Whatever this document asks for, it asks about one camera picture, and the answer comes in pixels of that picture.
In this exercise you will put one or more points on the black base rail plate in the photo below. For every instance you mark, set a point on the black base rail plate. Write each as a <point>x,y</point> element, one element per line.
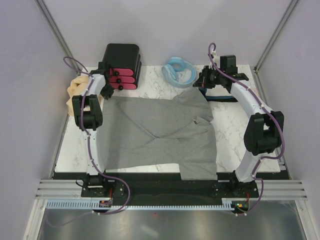
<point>165,188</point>

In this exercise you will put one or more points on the white blue folded t shirt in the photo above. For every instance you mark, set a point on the white blue folded t shirt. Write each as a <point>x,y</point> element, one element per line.
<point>220,97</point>

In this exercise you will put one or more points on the yellow t shirt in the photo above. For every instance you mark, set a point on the yellow t shirt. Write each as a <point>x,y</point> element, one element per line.
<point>77,86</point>

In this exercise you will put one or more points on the light blue cable duct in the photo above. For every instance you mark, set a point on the light blue cable duct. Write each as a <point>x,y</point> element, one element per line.
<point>89,204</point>

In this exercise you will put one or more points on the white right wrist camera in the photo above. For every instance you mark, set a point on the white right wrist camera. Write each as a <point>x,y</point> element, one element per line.
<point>214,60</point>

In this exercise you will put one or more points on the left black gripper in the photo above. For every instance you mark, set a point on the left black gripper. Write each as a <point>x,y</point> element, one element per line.
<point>108,94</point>

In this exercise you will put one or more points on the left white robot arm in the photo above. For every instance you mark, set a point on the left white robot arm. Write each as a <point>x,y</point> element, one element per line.
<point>88,117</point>

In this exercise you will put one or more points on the grey t shirt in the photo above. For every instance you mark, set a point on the grey t shirt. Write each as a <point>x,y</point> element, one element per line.
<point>144,131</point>

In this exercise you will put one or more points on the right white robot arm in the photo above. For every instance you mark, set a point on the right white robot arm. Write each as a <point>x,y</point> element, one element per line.
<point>264,131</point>

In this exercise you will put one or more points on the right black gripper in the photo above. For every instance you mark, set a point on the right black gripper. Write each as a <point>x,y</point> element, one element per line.
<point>202,82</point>

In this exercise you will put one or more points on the black pink drawer box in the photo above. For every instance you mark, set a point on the black pink drawer box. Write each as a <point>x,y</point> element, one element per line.
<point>124,65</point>

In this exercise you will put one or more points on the light blue headphones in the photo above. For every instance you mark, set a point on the light blue headphones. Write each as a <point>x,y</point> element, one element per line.
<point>173,68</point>

